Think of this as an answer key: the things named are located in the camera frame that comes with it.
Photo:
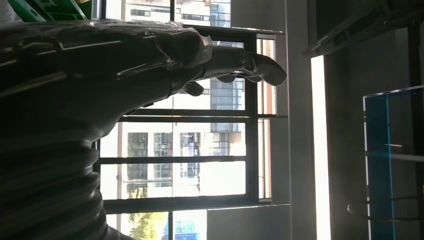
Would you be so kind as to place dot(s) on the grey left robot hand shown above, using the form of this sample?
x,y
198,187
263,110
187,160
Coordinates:
x,y
99,73

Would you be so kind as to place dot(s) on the blue glass cabinet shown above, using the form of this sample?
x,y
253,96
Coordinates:
x,y
394,159

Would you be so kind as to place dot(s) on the green crate with label slot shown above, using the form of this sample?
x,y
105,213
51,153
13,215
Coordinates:
x,y
56,8

